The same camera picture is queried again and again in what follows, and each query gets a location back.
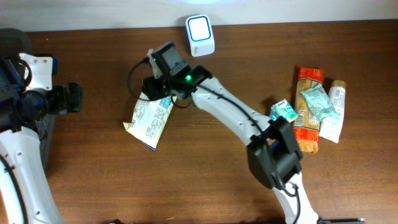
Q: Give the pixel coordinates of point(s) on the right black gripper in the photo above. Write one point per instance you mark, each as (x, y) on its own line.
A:
(152, 90)

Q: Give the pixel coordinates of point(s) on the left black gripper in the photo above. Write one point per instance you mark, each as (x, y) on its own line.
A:
(74, 97)

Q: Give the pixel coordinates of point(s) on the cream snack bag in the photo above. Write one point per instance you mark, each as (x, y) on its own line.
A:
(149, 119)

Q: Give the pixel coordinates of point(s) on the small teal tissue pack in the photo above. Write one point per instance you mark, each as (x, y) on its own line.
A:
(283, 109)

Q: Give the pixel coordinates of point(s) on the orange spaghetti packet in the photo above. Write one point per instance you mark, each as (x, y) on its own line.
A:
(306, 126)

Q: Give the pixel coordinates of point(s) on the teal wipes packet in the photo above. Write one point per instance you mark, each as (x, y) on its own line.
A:
(319, 103)

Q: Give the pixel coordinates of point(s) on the white tube with tan cap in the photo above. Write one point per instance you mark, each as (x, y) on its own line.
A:
(331, 127)

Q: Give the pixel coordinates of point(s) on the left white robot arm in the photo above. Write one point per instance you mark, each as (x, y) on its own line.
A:
(24, 188)

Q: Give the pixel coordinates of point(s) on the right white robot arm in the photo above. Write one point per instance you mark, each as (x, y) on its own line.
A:
(273, 152)

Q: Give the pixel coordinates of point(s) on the white barcode scanner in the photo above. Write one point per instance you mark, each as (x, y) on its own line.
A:
(200, 35)

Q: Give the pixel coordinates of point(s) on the dark grey perforated basket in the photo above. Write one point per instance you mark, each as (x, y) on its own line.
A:
(14, 42)

